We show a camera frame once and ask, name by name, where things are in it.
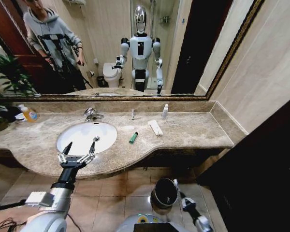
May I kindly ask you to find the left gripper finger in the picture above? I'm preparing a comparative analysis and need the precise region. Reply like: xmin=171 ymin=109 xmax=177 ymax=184
xmin=79 ymin=141 xmax=97 ymax=165
xmin=57 ymin=141 xmax=73 ymax=165

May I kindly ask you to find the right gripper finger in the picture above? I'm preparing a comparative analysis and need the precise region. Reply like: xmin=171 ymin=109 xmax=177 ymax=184
xmin=173 ymin=178 xmax=186 ymax=200

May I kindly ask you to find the black round trash bin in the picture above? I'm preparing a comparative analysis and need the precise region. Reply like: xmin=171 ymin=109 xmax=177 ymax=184
xmin=150 ymin=177 xmax=180 ymax=210

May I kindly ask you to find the white oval sink basin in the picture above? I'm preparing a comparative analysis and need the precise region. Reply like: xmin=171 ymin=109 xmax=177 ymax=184
xmin=56 ymin=121 xmax=118 ymax=156

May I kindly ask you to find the chrome faucet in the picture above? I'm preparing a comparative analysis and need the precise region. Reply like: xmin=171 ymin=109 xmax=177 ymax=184
xmin=83 ymin=107 xmax=105 ymax=122

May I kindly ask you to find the green lighter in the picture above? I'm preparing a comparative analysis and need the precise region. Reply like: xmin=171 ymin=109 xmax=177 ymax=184
xmin=128 ymin=131 xmax=139 ymax=145

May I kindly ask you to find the orange soap pump bottle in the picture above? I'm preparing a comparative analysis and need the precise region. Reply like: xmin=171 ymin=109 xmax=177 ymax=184
xmin=17 ymin=104 xmax=39 ymax=123

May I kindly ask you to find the white robot front shell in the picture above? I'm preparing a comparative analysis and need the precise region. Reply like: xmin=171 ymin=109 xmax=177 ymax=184
xmin=116 ymin=212 xmax=184 ymax=232

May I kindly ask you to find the dark wooden cabinet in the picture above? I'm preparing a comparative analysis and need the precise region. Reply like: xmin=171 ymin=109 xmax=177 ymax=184
xmin=195 ymin=91 xmax=290 ymax=232

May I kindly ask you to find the small white tube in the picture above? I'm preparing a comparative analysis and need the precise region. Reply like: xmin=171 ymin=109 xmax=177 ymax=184
xmin=161 ymin=103 xmax=170 ymax=120

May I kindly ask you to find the green potted plant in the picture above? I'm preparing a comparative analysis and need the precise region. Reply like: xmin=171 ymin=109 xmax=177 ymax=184
xmin=0 ymin=52 xmax=41 ymax=131

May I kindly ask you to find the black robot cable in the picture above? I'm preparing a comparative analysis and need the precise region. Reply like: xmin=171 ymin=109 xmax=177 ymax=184
xmin=0 ymin=198 xmax=27 ymax=232

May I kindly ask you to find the dark framed wall mirror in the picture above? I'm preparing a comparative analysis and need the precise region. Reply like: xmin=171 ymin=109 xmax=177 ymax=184
xmin=0 ymin=0 xmax=265 ymax=101

